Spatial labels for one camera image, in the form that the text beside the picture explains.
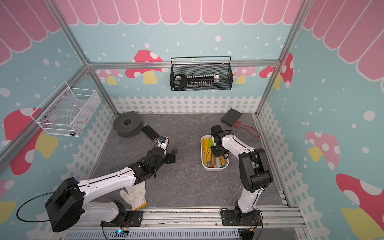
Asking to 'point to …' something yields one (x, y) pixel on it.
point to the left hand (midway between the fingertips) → (171, 150)
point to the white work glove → (136, 195)
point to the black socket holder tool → (181, 81)
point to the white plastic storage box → (211, 169)
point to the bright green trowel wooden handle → (212, 143)
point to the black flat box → (231, 117)
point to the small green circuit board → (121, 233)
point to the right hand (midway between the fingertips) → (220, 152)
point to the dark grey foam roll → (128, 124)
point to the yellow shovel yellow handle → (207, 151)
